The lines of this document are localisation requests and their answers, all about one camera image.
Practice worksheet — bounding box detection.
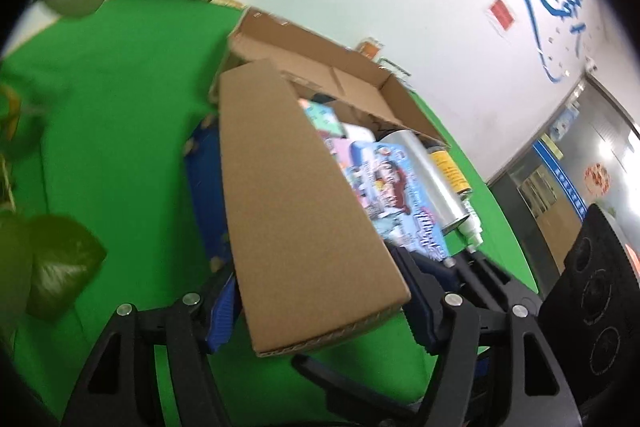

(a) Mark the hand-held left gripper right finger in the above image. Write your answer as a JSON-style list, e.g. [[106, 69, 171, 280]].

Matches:
[[392, 247, 576, 427]]

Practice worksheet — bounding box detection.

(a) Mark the white desk sign holder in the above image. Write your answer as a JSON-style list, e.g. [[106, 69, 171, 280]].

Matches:
[[379, 56, 413, 80]]

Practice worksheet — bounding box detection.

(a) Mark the brown cardboard box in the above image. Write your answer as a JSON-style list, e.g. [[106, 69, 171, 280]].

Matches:
[[207, 7, 451, 358]]

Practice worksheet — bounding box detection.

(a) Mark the large-leaf green plant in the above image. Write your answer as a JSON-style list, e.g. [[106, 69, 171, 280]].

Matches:
[[0, 0, 123, 348]]

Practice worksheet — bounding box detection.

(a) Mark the yellow label jar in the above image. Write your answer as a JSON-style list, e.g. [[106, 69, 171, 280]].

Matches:
[[430, 147, 474, 200]]

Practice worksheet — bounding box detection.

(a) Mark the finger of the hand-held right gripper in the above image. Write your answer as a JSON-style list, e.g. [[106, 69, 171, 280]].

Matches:
[[451, 251, 544, 309], [292, 352, 442, 427]]

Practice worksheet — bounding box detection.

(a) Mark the blue printed box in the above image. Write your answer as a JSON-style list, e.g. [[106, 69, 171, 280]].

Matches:
[[327, 139, 448, 260]]

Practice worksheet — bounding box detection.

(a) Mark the green table cloth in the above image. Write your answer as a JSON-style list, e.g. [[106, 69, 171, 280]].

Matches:
[[0, 0, 546, 427]]

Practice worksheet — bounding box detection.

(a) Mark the silver metal can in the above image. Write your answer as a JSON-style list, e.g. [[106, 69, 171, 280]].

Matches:
[[377, 130, 476, 235]]

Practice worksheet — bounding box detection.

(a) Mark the red wall sign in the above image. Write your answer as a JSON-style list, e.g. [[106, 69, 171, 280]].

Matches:
[[484, 0, 517, 32]]

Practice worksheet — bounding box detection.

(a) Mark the white plastic bottle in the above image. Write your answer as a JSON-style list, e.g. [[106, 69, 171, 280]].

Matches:
[[455, 199, 486, 254]]

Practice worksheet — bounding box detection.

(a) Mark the glass door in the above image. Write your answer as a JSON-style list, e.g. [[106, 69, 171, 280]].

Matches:
[[487, 72, 640, 303]]

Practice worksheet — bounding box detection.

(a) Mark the pastel puzzle cube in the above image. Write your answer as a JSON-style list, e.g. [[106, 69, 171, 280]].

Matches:
[[299, 99, 346, 138]]

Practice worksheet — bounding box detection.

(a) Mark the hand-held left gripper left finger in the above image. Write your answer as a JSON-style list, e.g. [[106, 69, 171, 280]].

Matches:
[[60, 264, 237, 427]]

